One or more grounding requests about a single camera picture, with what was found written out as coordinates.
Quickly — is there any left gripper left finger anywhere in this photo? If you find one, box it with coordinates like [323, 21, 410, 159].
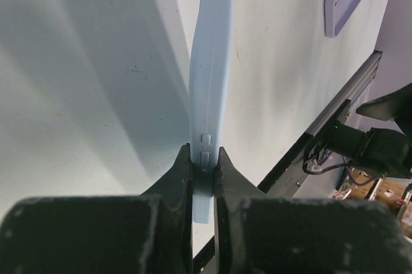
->
[1, 145, 194, 273]

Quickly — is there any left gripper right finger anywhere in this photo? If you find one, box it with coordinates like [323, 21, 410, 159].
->
[214, 149, 411, 273]

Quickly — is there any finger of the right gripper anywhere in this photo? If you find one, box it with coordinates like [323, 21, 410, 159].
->
[356, 84, 411, 126]

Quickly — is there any light blue phone case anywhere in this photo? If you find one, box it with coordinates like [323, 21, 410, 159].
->
[189, 0, 233, 224]

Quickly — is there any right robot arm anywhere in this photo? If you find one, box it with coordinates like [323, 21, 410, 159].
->
[326, 84, 411, 179]

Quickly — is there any right aluminium frame post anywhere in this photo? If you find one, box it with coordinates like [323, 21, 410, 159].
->
[305, 50, 382, 136]

